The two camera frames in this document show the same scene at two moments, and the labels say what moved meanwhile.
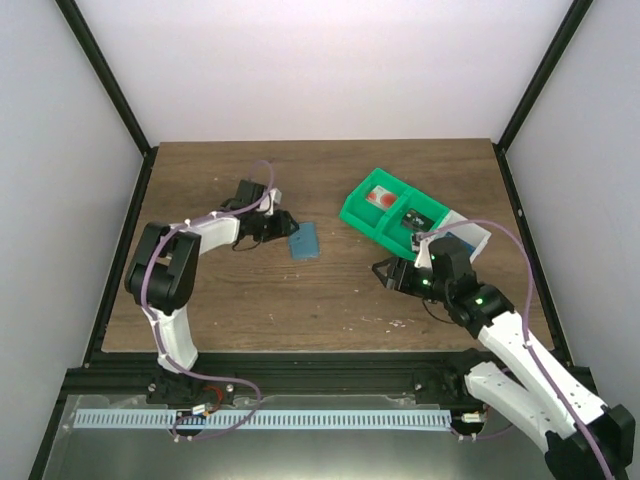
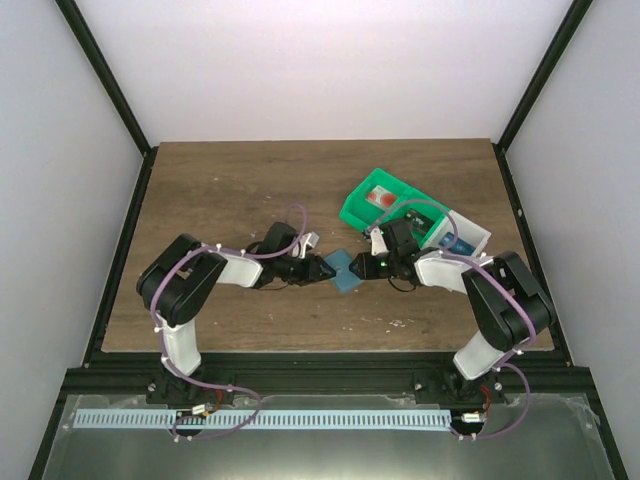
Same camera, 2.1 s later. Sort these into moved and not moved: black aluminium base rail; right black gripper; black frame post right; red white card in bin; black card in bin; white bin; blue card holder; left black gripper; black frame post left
Moved: left black gripper; blue card holder; right black gripper
Not moved: white bin; red white card in bin; black card in bin; black aluminium base rail; black frame post right; black frame post left
